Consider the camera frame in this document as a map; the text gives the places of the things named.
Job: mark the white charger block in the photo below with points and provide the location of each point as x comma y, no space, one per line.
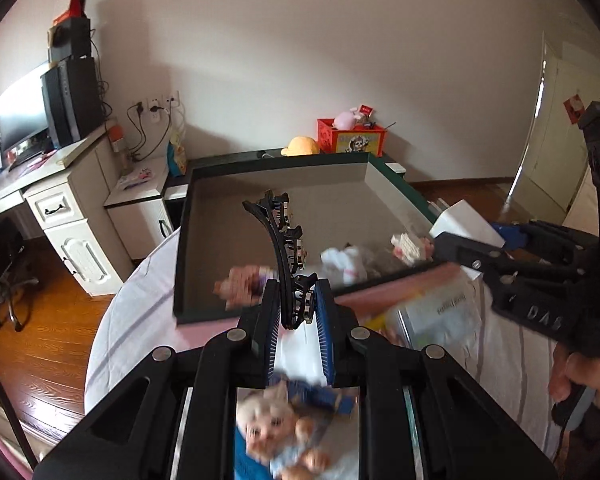
465,220

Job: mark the white desk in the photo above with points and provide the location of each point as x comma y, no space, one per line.
75,200

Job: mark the clear plastic lidded box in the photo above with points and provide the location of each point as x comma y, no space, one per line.
440,310

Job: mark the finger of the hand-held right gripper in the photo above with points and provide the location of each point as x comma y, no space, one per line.
510,234
460,250

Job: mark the pink plush toy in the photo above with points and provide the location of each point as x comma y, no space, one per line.
347,118

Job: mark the person's right hand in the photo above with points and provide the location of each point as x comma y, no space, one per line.
560,370

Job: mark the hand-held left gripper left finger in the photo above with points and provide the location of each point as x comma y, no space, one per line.
272,350

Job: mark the red printed storage box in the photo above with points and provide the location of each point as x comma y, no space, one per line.
352,140

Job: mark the black computer tower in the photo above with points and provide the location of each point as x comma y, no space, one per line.
72,102

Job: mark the orange cap bottle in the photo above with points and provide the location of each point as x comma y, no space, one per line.
119,145

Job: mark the red paper bag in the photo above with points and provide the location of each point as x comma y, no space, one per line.
72,5

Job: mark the yellow and blue snack bag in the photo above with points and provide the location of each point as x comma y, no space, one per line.
177,155

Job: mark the black hair clip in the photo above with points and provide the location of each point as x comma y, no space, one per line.
282,255

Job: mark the red tag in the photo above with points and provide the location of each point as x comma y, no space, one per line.
366,110

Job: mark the large green and pink storage box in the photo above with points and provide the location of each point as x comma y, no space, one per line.
230,220

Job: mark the yellow octopus plush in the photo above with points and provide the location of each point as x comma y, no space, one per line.
301,146

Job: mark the white and pink block toy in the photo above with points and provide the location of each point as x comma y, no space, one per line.
410,247

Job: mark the crumpled clear plastic wrap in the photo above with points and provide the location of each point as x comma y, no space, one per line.
345,262

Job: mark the computer monitor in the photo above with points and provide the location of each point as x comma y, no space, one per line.
22,110

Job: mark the pink and white small toy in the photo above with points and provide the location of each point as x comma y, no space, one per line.
240,287

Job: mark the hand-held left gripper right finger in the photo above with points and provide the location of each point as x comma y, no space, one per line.
325,340

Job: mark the wall power outlet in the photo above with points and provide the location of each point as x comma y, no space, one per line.
155,105

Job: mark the dark low cabinet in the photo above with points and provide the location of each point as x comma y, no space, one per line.
230,160

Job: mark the doll in blue clothes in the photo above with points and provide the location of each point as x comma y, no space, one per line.
280,425

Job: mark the white nightstand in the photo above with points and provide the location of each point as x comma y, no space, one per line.
140,210

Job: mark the black box on tower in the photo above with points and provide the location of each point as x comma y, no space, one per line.
70,40

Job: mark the red door sticker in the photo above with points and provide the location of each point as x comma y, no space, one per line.
575,108

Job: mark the white door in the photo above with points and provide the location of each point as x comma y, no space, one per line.
555,125

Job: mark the office chair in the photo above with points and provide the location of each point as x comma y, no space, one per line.
5,270

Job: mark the tissue pack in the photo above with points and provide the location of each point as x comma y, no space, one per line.
135,178

